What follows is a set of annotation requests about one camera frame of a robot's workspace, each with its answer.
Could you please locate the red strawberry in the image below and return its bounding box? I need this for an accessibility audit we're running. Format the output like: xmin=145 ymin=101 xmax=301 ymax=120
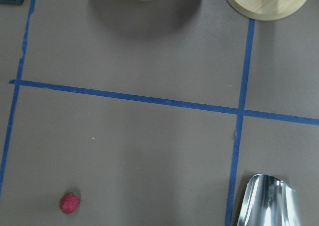
xmin=59 ymin=192 xmax=81 ymax=215

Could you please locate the wooden cup stand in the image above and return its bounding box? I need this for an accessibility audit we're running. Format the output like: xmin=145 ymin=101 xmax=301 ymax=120
xmin=227 ymin=0 xmax=307 ymax=21

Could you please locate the metal ice scoop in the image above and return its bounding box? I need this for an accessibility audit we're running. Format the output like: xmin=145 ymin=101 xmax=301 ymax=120
xmin=237 ymin=174 xmax=302 ymax=226

